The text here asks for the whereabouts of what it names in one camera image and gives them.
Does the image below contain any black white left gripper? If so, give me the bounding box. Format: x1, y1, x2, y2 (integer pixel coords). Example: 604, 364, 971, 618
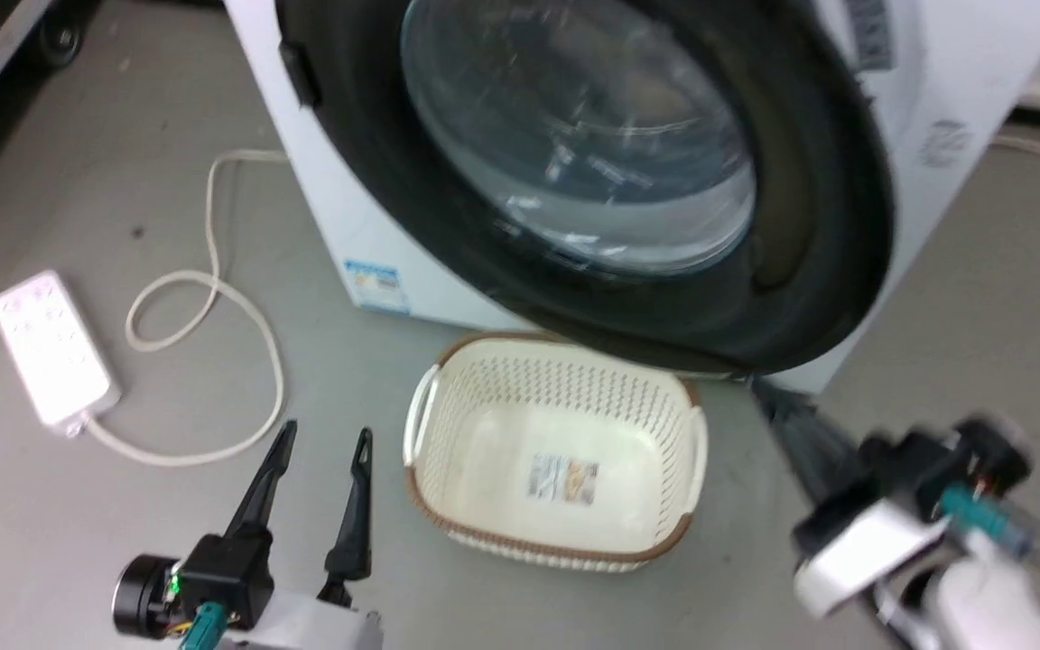
112, 419, 385, 650

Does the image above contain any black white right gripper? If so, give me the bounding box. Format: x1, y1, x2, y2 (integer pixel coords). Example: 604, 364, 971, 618
747, 377, 1037, 620

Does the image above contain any black round glass washer door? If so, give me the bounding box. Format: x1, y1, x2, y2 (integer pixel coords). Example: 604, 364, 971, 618
274, 0, 898, 378

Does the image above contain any white front-load washing machine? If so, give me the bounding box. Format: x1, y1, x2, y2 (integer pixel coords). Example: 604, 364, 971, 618
222, 0, 1040, 395

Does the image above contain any cream plastic basket brown rim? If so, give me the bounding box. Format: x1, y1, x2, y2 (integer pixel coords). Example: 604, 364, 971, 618
403, 332, 710, 573

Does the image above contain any blue white energy label sticker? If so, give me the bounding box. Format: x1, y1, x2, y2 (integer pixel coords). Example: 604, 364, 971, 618
343, 258, 412, 315

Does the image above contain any printed basket label sticker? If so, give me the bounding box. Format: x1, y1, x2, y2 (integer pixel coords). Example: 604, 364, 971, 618
528, 452, 599, 506

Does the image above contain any white power strip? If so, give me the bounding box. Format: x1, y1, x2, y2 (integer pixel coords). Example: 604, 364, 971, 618
0, 270, 122, 432

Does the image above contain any black caster wheel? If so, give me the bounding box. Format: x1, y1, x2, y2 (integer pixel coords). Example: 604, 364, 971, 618
36, 16, 88, 70

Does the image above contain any cream power strip cable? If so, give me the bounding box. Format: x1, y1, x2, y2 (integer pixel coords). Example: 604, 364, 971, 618
78, 149, 292, 469

